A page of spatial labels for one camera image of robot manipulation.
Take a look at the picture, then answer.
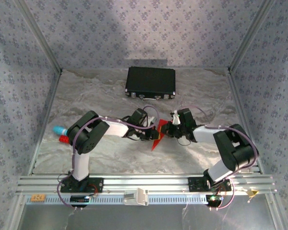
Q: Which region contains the white plastic bracket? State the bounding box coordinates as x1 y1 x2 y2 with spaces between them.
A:
123 188 149 207

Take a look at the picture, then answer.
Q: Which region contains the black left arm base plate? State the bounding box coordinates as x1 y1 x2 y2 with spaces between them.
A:
60 177 104 194

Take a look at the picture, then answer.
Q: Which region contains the aluminium table edge rail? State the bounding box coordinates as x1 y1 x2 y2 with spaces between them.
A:
227 69 264 174
27 69 63 175

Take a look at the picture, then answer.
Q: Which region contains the thin black cable loop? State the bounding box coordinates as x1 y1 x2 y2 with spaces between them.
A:
177 138 192 147

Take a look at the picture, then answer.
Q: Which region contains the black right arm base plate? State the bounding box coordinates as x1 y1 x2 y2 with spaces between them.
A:
188 176 232 193

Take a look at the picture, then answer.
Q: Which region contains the aluminium mounting rail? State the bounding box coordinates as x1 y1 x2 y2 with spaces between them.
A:
16 174 278 195

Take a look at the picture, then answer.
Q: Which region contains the aluminium frame post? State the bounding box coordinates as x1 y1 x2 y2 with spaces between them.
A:
227 0 277 74

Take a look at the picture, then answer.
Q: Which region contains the black briefcase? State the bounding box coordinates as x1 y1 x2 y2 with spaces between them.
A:
124 66 176 101

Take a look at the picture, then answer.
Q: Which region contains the slotted grey cable duct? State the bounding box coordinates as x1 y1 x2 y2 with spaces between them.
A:
25 194 208 206

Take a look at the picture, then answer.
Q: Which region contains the blue plastic bottle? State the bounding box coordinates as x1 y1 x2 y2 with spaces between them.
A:
52 125 68 136

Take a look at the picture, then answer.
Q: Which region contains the red cloth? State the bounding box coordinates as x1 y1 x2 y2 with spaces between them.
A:
150 119 170 151

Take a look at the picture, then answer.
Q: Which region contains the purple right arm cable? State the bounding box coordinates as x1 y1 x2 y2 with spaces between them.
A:
187 105 260 211

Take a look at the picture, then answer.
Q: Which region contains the yellow paper tag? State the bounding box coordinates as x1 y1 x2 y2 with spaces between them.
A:
245 189 260 198

